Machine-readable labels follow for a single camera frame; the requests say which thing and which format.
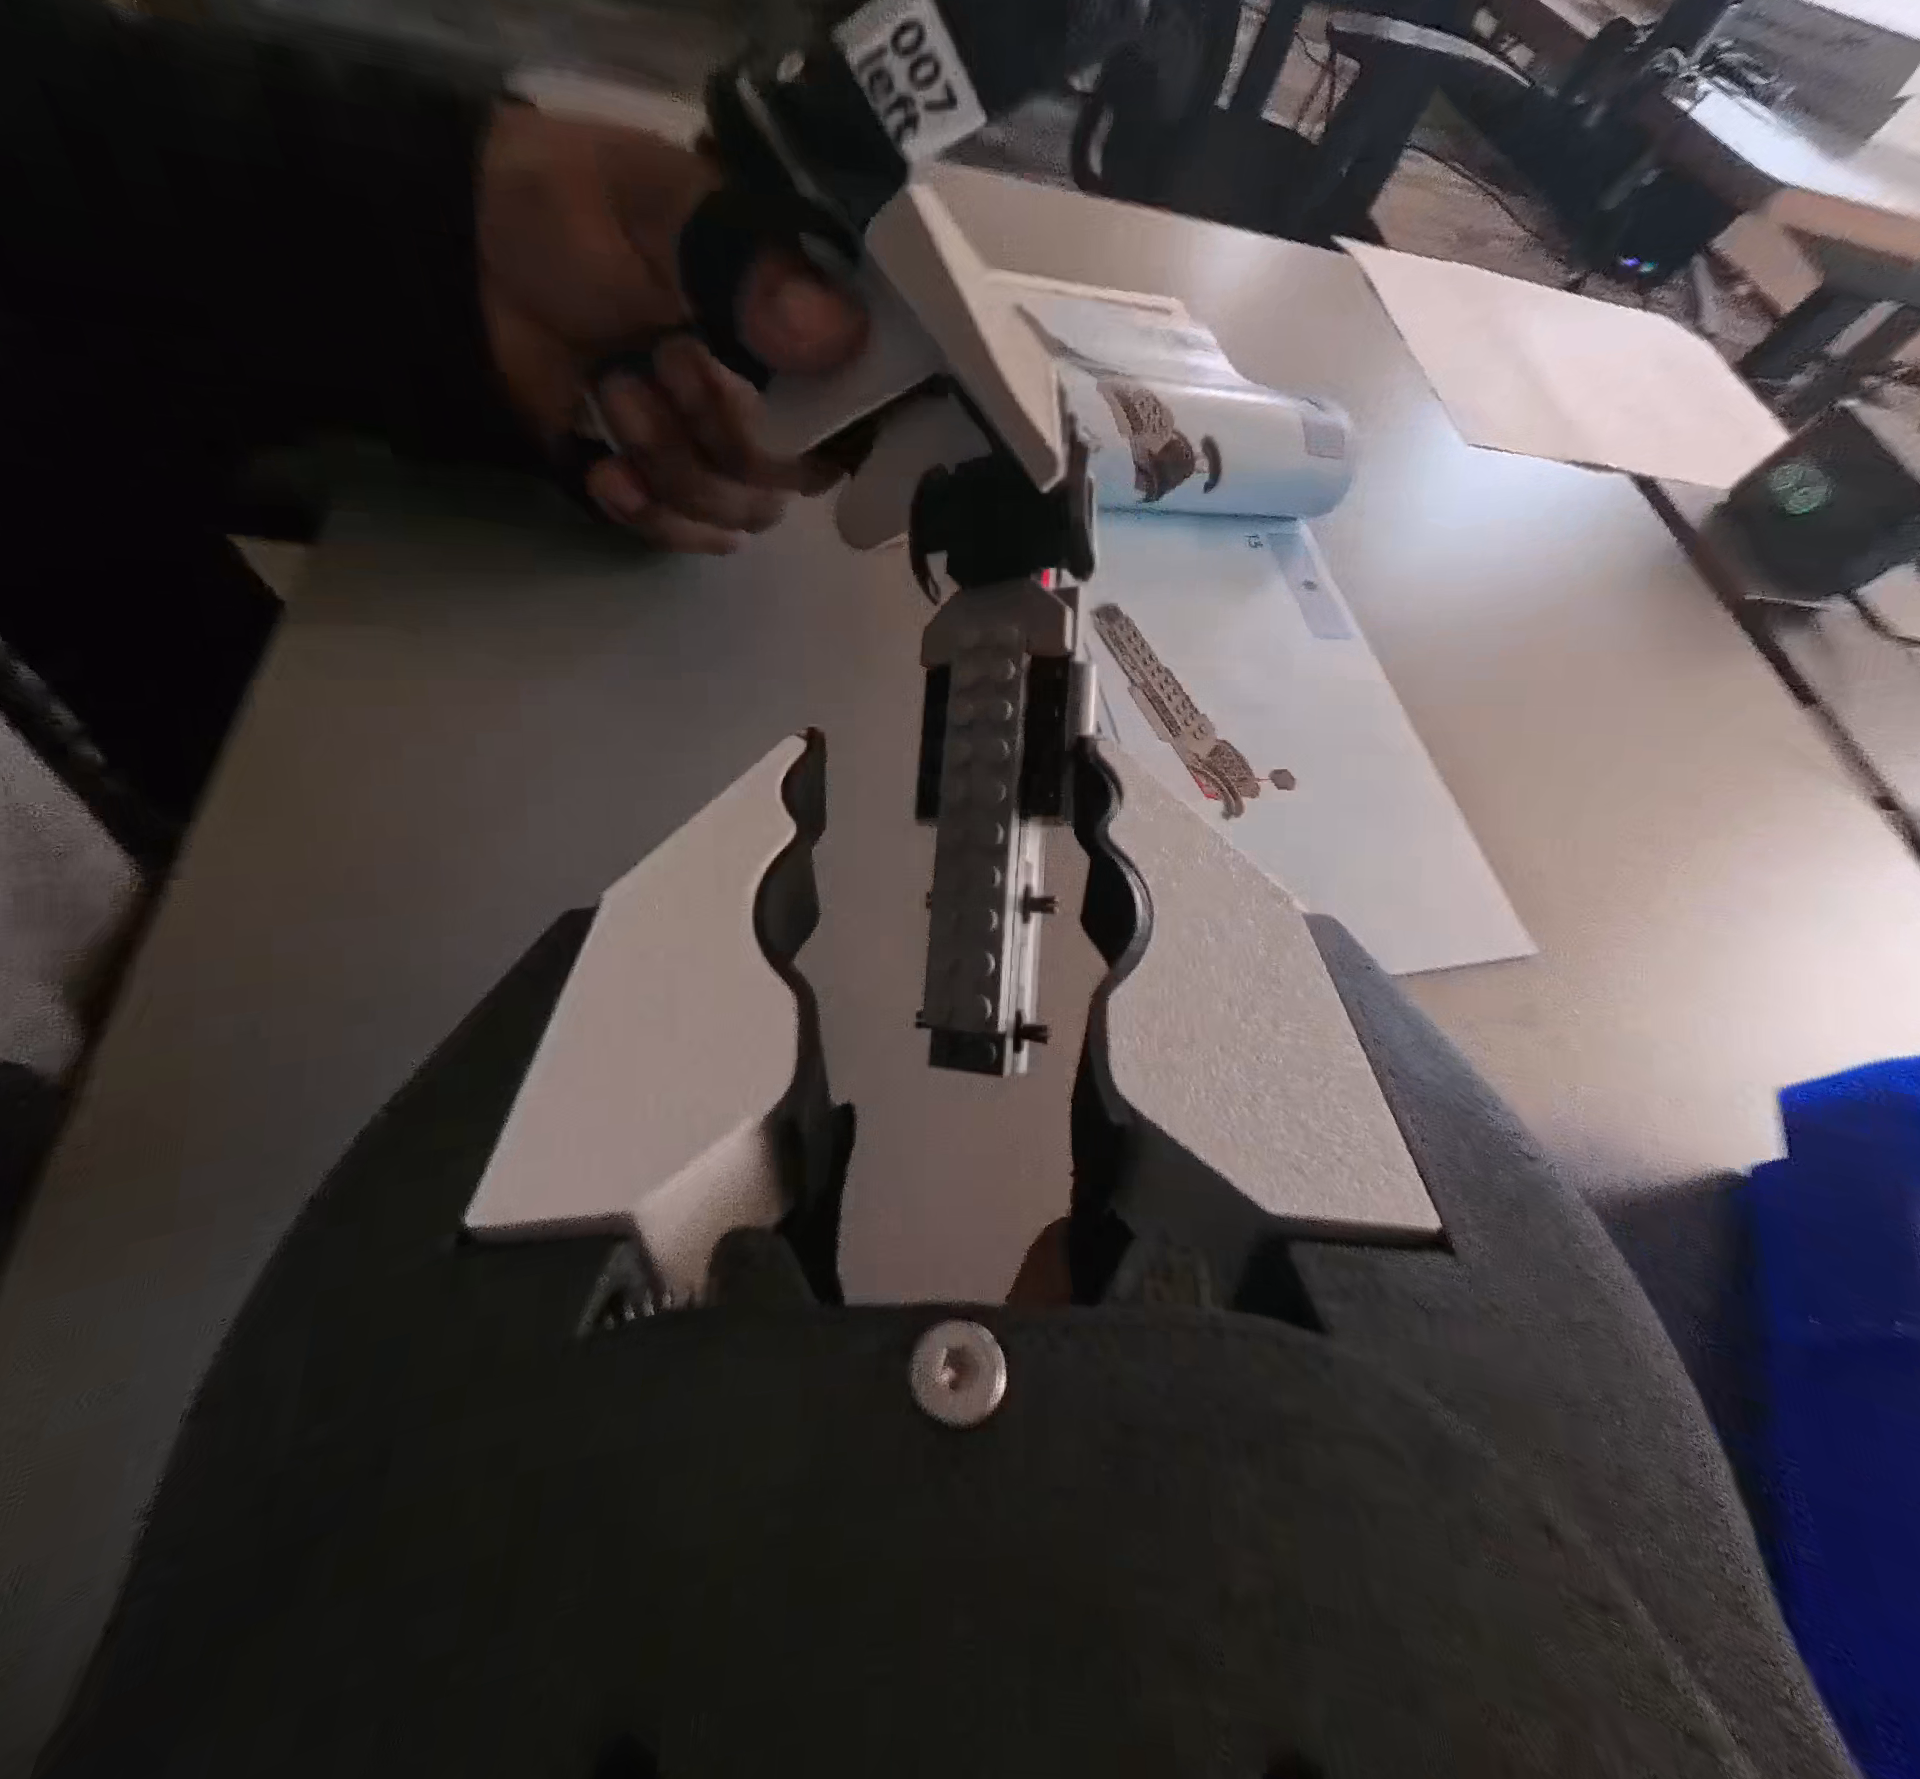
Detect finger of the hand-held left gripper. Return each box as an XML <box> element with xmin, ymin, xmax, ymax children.
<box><xmin>871</xmin><ymin>167</ymin><xmax>1101</xmax><ymax>573</ymax></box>
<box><xmin>764</xmin><ymin>305</ymin><xmax>979</xmax><ymax>552</ymax></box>

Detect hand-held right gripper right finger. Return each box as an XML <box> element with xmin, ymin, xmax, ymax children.
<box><xmin>1066</xmin><ymin>741</ymin><xmax>1449</xmax><ymax>1314</ymax></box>

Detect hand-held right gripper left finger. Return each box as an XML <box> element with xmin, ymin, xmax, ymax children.
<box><xmin>462</xmin><ymin>729</ymin><xmax>862</xmax><ymax>1308</ymax></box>

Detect grey and black brick model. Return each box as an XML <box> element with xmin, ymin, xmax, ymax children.
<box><xmin>905</xmin><ymin>450</ymin><xmax>1109</xmax><ymax>1078</ymax></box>

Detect blue plastic parts bin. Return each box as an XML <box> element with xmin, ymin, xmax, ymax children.
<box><xmin>1739</xmin><ymin>1055</ymin><xmax>1920</xmax><ymax>1779</ymax></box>

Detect person's left forearm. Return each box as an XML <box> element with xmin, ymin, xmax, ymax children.
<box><xmin>0</xmin><ymin>0</ymin><xmax>519</xmax><ymax>822</ymax></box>

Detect person's left hand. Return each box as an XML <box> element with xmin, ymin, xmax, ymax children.
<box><xmin>478</xmin><ymin>106</ymin><xmax>880</xmax><ymax>557</ymax></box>

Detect light blue instruction booklet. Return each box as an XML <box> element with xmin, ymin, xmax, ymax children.
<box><xmin>1016</xmin><ymin>291</ymin><xmax>1545</xmax><ymax>978</ymax></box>

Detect white cardboard sheet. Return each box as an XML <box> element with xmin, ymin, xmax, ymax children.
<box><xmin>1337</xmin><ymin>233</ymin><xmax>1796</xmax><ymax>492</ymax></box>

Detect person's grey clothing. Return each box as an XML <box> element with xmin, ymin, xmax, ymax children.
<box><xmin>0</xmin><ymin>714</ymin><xmax>152</xmax><ymax>1077</ymax></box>

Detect black box with green fan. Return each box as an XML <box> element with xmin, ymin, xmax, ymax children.
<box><xmin>1711</xmin><ymin>399</ymin><xmax>1920</xmax><ymax>603</ymax></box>

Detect white background table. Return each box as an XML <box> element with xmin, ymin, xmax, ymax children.
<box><xmin>1621</xmin><ymin>0</ymin><xmax>1920</xmax><ymax>357</ymax></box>

